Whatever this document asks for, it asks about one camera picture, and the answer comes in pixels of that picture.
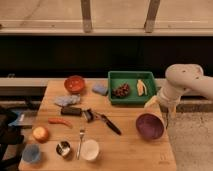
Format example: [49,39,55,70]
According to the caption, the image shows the silver fork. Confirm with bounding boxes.
[76,128,85,160]

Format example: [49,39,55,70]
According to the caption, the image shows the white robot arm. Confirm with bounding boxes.
[145,64,213,117]

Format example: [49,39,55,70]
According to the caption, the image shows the small metal cup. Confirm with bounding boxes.
[56,141,71,157]

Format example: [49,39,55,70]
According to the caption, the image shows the black rectangular block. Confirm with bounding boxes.
[61,107,82,116]

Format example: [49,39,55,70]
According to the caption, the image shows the red bowl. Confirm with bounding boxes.
[64,75,85,94]

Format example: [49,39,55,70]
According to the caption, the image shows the blue sponge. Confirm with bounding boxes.
[92,84,108,96]

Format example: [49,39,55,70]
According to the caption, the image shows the red yellow apple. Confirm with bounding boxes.
[33,126,49,143]

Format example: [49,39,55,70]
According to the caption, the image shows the white cup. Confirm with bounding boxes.
[81,139,100,162]

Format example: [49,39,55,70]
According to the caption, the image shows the dark grape bunch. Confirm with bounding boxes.
[112,83,130,98]

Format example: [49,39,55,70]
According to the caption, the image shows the black handled peeler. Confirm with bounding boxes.
[83,109,122,135]

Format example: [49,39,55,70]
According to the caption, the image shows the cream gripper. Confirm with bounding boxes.
[144,96,176,118]

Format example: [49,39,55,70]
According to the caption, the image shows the crumpled blue cloth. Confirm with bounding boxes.
[54,95,81,107]

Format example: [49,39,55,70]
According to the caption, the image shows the yellow banana peel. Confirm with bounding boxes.
[137,80,147,96]

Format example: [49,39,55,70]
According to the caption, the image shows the blue cup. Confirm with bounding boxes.
[22,144,41,164]

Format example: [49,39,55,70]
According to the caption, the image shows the green plastic tray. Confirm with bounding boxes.
[108,71,157,105]

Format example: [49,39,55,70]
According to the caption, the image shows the purple bowl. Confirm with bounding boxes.
[136,113,164,140]

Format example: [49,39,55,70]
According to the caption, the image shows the black chair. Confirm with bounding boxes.
[0,106,24,171]

